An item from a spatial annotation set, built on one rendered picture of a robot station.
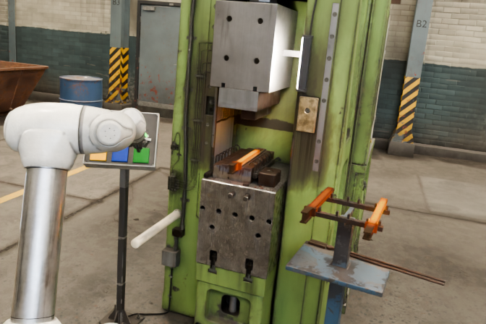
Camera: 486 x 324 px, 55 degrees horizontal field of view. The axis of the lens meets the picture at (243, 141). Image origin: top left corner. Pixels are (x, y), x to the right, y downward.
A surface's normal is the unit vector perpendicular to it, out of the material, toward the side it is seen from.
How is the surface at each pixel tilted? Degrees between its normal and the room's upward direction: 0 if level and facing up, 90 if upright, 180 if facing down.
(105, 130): 81
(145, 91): 90
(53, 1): 93
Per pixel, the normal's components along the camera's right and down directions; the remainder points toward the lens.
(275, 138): -0.33, 0.18
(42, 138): 0.11, -0.09
